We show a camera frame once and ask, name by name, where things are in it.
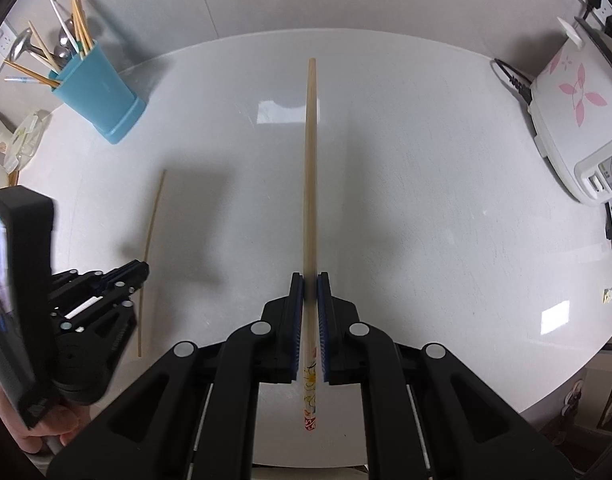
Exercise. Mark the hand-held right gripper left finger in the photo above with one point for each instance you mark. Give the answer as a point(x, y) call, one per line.
point(297, 330)

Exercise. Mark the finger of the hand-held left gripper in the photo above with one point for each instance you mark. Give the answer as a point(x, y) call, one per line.
point(113, 320)
point(121, 275)

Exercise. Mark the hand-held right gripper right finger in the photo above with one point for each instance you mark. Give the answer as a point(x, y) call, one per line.
point(322, 330)

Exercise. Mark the plain thin wooden chopstick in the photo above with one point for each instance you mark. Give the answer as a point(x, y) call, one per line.
point(153, 225)

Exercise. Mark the red-printed wooden chopstick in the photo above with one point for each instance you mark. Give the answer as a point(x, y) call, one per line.
point(311, 160)

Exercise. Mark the blue plastic utensil holder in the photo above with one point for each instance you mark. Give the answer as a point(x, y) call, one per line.
point(98, 95)

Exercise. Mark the green-taped wooden chopstick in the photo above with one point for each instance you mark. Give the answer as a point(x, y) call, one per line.
point(79, 49)

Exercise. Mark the bunch of wooden chopsticks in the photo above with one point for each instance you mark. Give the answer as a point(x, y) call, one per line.
point(83, 25)

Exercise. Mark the person's left hand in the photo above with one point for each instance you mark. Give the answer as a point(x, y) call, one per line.
point(41, 435)

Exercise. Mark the round wooden board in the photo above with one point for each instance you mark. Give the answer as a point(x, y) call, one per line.
point(13, 178)

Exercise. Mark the clear glass container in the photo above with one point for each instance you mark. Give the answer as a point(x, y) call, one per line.
point(26, 140)

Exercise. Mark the steel spoon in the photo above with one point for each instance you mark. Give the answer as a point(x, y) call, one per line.
point(63, 34)
point(61, 52)

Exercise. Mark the pale wooden chopstick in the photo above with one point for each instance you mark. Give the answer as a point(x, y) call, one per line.
point(43, 45)

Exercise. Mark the white flowered rice cooker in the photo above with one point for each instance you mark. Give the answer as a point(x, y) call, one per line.
point(575, 110)

